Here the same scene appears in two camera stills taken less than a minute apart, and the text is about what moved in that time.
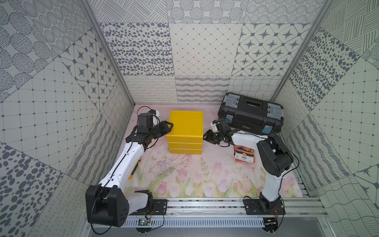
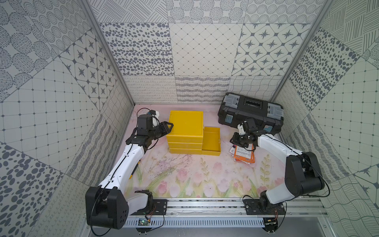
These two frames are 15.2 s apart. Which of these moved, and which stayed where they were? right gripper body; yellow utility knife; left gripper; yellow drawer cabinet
Moved: right gripper body
Stayed: yellow drawer cabinet; left gripper; yellow utility knife
